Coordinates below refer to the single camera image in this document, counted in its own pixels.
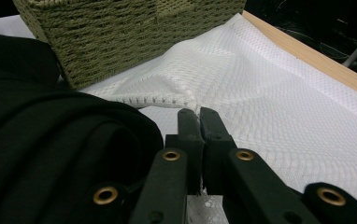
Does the green woven basket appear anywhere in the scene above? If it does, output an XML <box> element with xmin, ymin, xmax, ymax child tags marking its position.
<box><xmin>11</xmin><ymin>0</ymin><xmax>248</xmax><ymax>91</ymax></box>

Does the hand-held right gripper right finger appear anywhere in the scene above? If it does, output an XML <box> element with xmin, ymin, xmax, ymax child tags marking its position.
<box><xmin>199</xmin><ymin>106</ymin><xmax>238</xmax><ymax>194</ymax></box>

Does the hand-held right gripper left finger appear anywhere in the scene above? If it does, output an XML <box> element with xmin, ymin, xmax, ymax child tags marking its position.
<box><xmin>164</xmin><ymin>107</ymin><xmax>206</xmax><ymax>195</ymax></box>

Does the white mesh laundry bag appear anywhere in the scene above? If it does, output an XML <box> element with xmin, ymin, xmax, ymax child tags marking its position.
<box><xmin>82</xmin><ymin>12</ymin><xmax>357</xmax><ymax>224</ymax></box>

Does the black cloth garment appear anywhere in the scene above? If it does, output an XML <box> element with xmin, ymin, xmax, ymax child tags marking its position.
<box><xmin>0</xmin><ymin>34</ymin><xmax>165</xmax><ymax>224</ymax></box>

